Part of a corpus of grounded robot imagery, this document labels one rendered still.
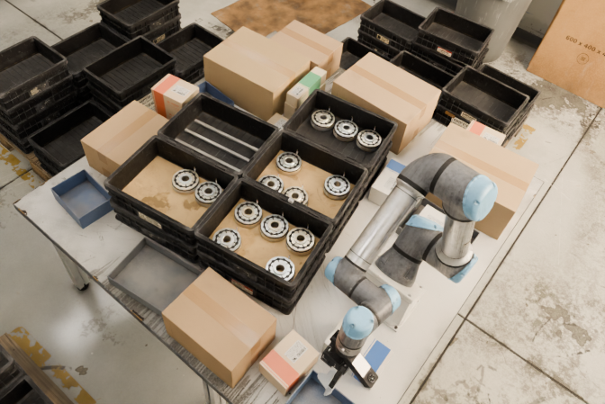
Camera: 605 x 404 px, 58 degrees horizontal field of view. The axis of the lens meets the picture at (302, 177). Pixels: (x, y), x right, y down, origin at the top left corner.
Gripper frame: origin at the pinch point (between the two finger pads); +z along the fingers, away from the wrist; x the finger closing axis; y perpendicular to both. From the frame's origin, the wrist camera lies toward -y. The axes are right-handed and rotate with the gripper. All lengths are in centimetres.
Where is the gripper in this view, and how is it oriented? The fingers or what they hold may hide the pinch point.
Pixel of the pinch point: (341, 378)
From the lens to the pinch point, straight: 174.6
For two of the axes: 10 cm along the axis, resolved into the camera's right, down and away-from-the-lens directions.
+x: -6.3, 5.1, -5.9
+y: -7.7, -5.3, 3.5
